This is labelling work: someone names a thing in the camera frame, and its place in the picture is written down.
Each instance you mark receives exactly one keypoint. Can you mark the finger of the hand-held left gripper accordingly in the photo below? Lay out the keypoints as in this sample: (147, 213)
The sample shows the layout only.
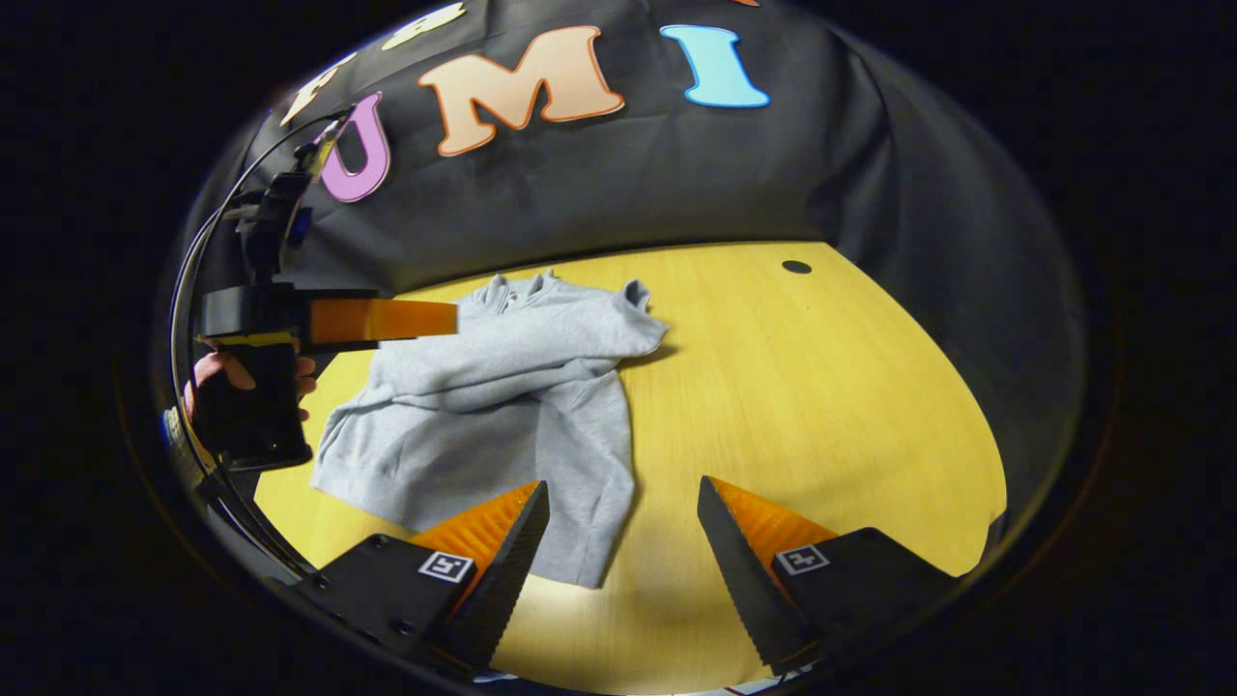
(387, 321)

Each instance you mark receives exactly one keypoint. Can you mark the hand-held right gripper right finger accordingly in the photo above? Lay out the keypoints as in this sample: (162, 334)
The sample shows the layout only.
(744, 590)

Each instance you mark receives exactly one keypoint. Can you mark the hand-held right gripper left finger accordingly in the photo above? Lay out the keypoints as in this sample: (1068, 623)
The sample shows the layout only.
(507, 580)

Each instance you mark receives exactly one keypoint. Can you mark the grey zip-neck sweatshirt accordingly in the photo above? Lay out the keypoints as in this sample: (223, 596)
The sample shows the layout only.
(503, 406)

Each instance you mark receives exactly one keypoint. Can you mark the black backdrop cloth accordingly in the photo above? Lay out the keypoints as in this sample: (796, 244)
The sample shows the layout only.
(676, 174)

